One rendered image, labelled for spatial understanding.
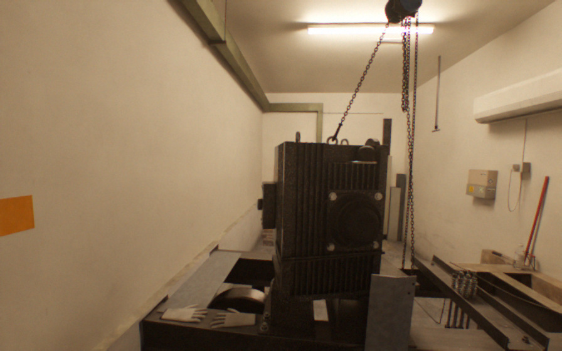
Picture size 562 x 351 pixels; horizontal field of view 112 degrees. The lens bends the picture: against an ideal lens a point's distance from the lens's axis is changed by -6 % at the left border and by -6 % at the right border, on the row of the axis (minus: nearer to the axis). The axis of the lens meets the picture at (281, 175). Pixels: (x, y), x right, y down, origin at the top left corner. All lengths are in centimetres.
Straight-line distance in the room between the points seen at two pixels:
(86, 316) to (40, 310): 25
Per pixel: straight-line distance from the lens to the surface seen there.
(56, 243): 107
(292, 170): 90
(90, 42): 120
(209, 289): 160
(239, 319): 134
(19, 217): 92
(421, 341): 143
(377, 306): 109
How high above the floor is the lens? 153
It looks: 4 degrees down
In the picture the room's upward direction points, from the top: 1 degrees clockwise
